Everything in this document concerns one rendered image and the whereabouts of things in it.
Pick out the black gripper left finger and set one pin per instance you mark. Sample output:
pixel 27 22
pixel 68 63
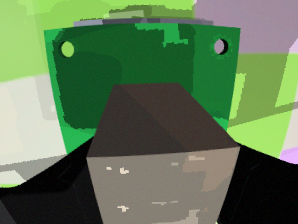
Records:
pixel 62 194

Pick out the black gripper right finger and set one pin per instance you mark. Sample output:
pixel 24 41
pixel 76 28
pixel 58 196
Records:
pixel 262 190

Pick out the grey base plate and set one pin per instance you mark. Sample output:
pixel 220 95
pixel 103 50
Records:
pixel 143 20

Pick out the green board with square handle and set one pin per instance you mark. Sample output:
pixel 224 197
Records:
pixel 156 99

